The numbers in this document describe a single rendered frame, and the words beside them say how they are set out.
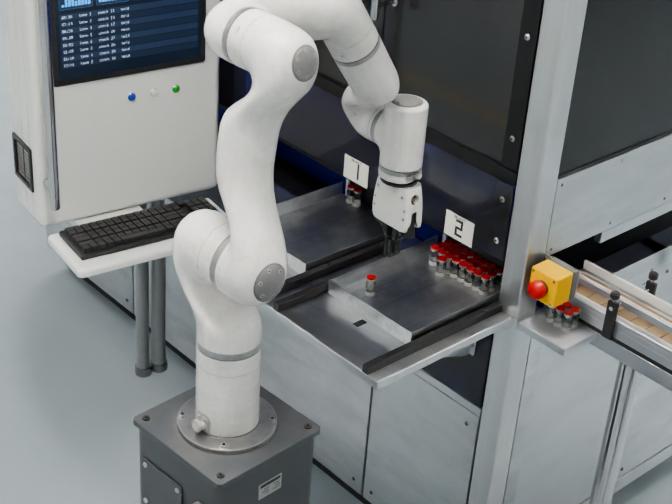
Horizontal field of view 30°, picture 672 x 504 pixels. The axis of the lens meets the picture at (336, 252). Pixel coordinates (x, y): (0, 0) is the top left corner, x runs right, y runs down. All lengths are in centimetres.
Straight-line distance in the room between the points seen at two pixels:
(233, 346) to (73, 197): 103
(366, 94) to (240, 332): 48
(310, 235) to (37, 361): 138
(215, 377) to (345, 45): 64
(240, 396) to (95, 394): 166
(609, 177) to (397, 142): 61
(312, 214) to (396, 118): 77
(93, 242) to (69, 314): 127
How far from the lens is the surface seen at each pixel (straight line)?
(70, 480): 363
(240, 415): 233
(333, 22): 211
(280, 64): 198
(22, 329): 425
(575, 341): 272
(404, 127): 236
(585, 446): 332
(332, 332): 264
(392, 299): 276
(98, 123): 311
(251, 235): 211
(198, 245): 218
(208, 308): 224
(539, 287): 263
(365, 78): 223
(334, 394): 335
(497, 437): 294
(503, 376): 284
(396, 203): 244
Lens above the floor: 235
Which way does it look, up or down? 30 degrees down
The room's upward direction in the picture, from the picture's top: 4 degrees clockwise
